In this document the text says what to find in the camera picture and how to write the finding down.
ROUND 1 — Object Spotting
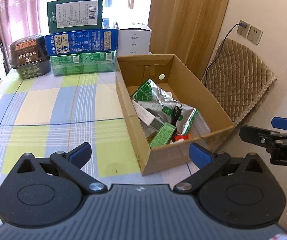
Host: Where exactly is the green white medicine box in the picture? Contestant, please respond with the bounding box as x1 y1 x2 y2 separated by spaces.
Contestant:
150 122 176 148

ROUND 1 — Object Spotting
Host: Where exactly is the black cable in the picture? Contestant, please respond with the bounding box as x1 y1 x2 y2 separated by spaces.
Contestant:
170 103 184 128

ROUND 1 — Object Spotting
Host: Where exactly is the silver green foil tea bag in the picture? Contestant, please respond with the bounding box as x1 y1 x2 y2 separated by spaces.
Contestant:
131 79 198 135

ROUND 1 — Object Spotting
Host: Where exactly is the checkered tablecloth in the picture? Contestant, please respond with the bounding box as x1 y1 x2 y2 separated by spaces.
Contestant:
0 67 200 230

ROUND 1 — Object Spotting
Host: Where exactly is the brown quilted chair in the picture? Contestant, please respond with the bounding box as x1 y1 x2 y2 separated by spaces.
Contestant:
202 38 277 126

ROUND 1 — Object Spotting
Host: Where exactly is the white medicine box brown end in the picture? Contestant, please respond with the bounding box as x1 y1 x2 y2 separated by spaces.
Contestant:
132 100 164 131

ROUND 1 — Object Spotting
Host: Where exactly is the brown cardboard box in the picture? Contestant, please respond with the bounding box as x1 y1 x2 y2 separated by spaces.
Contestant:
116 55 234 176

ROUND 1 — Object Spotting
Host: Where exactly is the green carton pack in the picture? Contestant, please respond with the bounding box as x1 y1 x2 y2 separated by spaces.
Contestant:
50 51 116 76

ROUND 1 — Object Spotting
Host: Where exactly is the dark brown food container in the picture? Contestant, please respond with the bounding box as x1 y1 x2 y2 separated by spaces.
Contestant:
10 34 51 80

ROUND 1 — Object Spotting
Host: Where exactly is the blue milk carton box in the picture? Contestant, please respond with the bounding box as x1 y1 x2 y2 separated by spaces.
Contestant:
45 22 118 56

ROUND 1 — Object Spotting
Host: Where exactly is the white cardboard box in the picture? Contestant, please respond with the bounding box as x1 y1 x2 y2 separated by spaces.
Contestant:
117 21 152 56

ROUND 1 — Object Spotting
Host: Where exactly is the dark green box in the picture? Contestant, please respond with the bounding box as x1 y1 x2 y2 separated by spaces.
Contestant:
47 0 103 34

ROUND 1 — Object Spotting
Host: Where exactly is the wall power socket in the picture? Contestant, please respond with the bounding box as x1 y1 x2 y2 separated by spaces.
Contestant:
237 20 250 38

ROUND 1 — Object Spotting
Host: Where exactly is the grey charger cable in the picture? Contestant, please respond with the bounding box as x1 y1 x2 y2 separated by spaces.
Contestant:
204 23 247 81

